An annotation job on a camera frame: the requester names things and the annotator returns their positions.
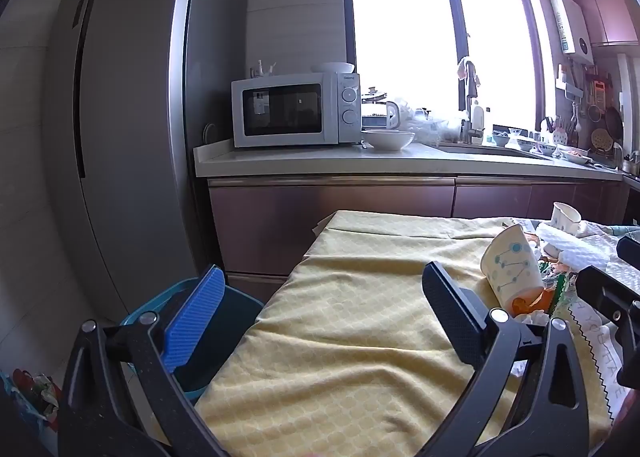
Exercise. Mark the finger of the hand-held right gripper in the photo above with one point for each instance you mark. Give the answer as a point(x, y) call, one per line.
point(630, 249)
point(600, 287)

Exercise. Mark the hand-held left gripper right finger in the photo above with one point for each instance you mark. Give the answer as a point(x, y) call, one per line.
point(447, 309)

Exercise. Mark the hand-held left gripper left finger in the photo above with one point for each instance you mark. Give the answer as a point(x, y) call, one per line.
point(192, 324)

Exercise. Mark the green snack wrapper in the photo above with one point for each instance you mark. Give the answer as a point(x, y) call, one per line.
point(560, 292)

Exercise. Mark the white foam net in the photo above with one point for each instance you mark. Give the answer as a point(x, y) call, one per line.
point(575, 247)

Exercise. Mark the blue trash bin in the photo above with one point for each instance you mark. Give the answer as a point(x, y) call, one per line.
point(240, 327)

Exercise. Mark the crushed patterned paper cup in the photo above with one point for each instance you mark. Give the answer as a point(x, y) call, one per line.
point(565, 219)

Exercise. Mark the white tissue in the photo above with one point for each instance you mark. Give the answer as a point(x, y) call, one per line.
point(534, 318)

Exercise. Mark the orange peel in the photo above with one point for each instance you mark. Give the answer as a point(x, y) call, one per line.
point(525, 302)

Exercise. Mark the grey patterned cloth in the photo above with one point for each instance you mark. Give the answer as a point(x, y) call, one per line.
point(595, 352)

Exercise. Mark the yellow tablecloth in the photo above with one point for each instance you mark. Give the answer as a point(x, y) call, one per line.
point(350, 312)

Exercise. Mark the dotted utensil holder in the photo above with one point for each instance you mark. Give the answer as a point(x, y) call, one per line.
point(559, 134)

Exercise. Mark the row of small dishes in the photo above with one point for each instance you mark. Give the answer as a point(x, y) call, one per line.
point(530, 144)

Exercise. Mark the hanging kitchen utensils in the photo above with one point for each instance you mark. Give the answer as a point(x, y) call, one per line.
point(600, 107)

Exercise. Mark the kitchen counter cabinet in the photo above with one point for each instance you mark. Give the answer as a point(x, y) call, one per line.
point(325, 202)

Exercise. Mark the colourful bag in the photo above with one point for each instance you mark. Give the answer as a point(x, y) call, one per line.
point(35, 392)

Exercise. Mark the wide white bowl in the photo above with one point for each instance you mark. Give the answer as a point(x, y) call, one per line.
point(387, 139)

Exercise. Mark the metal faucet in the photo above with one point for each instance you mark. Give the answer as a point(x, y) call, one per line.
point(467, 129)

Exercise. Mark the clear plastic bags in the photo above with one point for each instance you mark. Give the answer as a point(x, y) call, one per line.
point(430, 124)

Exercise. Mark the small round disc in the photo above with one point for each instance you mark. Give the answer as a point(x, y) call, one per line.
point(211, 133)

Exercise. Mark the white soap bottle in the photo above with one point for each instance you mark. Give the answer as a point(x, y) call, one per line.
point(478, 119)

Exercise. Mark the grey refrigerator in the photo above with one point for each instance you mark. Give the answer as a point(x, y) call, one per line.
point(130, 137)

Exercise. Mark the glass kettle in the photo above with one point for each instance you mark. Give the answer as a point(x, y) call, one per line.
point(380, 112)

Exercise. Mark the white water heater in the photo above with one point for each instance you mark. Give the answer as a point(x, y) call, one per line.
point(570, 24)

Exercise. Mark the white microwave oven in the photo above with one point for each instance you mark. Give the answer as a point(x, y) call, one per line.
point(290, 109)

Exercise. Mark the pink upper cabinet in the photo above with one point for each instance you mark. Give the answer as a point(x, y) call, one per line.
point(612, 12)

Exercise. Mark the small white ornament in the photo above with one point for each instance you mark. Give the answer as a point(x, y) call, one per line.
point(262, 71)

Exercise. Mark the window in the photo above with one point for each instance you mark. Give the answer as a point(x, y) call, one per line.
point(400, 12)

